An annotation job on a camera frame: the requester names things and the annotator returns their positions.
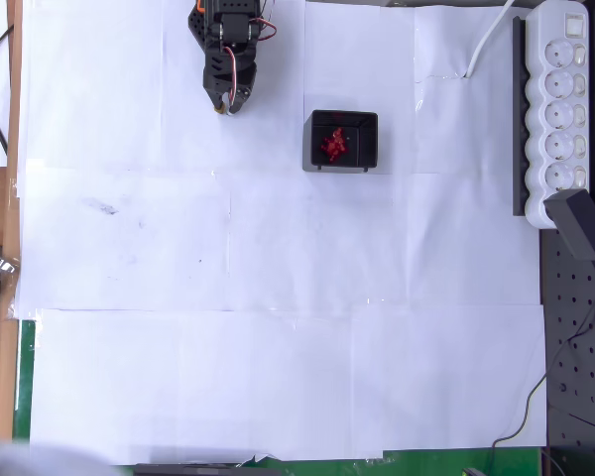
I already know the red white servo cable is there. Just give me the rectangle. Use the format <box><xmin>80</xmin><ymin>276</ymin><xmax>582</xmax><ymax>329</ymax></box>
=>
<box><xmin>222</xmin><ymin>45</ymin><xmax>242</xmax><ymax>106</ymax></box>

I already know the white paper table covering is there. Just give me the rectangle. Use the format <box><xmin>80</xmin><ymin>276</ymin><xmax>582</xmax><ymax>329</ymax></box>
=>
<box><xmin>13</xmin><ymin>0</ymin><xmax>549</xmax><ymax>467</ymax></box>

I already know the white power cable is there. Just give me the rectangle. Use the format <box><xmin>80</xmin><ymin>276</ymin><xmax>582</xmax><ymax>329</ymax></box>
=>
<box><xmin>464</xmin><ymin>0</ymin><xmax>518</xmax><ymax>79</ymax></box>

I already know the green mat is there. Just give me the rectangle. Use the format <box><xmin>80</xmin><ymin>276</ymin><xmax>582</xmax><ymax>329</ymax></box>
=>
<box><xmin>13</xmin><ymin>319</ymin><xmax>546</xmax><ymax>476</ymax></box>

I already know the black flat device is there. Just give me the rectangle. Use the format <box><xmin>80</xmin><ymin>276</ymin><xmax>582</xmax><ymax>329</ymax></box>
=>
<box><xmin>133</xmin><ymin>461</ymin><xmax>283</xmax><ymax>476</ymax></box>

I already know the gray blurry object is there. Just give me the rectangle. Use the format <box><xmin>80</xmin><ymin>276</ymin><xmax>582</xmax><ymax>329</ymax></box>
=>
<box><xmin>0</xmin><ymin>425</ymin><xmax>120</xmax><ymax>476</ymax></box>

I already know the black square bin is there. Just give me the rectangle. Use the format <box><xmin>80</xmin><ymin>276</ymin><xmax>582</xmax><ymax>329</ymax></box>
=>
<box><xmin>301</xmin><ymin>109</ymin><xmax>380</xmax><ymax>174</ymax></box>

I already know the black power adapter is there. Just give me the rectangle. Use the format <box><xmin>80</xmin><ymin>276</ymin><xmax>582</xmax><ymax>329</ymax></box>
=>
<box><xmin>543</xmin><ymin>187</ymin><xmax>595</xmax><ymax>263</ymax></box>

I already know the thin black cable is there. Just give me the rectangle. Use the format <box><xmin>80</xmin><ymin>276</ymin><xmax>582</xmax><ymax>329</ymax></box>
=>
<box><xmin>486</xmin><ymin>257</ymin><xmax>595</xmax><ymax>476</ymax></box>

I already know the black pegboard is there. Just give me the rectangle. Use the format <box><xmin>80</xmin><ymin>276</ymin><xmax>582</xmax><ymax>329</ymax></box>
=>
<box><xmin>538</xmin><ymin>0</ymin><xmax>595</xmax><ymax>476</ymax></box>

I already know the white power strip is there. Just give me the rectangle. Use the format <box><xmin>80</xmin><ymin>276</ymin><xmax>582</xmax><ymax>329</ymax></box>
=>
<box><xmin>524</xmin><ymin>0</ymin><xmax>591</xmax><ymax>231</ymax></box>

